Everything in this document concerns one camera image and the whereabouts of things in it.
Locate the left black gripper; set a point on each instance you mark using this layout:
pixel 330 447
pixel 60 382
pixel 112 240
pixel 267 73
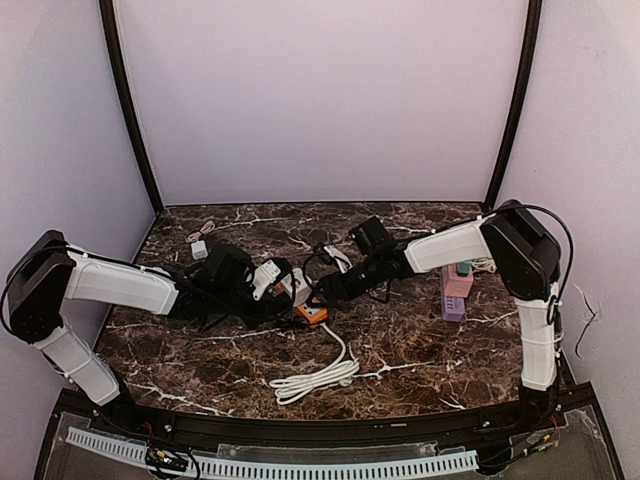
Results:
pixel 279 298

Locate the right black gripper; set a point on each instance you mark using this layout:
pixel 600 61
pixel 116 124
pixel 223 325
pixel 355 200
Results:
pixel 333 288

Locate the white cube adapter with sticker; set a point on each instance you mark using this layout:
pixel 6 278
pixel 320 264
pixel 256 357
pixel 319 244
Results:
pixel 302 288

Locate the orange power strip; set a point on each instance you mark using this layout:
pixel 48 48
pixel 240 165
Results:
pixel 311 316

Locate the white USB charger with cable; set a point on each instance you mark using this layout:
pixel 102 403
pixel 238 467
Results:
pixel 196 240

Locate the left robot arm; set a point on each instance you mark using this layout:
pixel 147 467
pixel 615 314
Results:
pixel 224 282

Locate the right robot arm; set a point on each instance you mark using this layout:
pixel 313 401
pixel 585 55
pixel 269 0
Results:
pixel 527 258

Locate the teal plug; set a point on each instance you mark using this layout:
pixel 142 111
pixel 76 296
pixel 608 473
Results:
pixel 464 269

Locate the purple power strip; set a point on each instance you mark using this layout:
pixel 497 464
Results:
pixel 452 309

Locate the pink cube adapter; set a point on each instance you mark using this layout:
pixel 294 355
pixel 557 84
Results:
pixel 454 284

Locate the black front rail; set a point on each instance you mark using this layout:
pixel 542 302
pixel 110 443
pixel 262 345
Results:
pixel 479 427

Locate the white slotted cable duct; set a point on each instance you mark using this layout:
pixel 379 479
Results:
pixel 411 461

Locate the left black frame post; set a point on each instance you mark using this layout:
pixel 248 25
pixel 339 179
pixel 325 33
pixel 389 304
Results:
pixel 126 101

